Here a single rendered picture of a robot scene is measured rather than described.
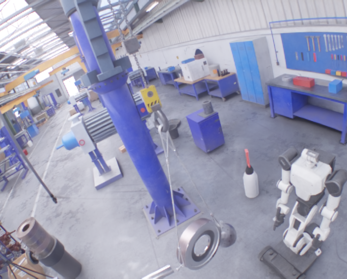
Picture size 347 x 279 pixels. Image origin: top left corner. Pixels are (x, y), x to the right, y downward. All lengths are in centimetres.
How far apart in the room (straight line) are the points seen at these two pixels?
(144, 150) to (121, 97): 68
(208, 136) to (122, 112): 218
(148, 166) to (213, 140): 190
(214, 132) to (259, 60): 221
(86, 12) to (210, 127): 300
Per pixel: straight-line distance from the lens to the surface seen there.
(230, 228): 166
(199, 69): 730
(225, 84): 651
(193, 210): 313
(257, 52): 520
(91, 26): 199
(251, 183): 290
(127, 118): 230
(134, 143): 241
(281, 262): 234
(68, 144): 457
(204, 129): 395
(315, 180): 141
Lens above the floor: 231
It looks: 26 degrees down
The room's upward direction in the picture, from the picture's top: 21 degrees counter-clockwise
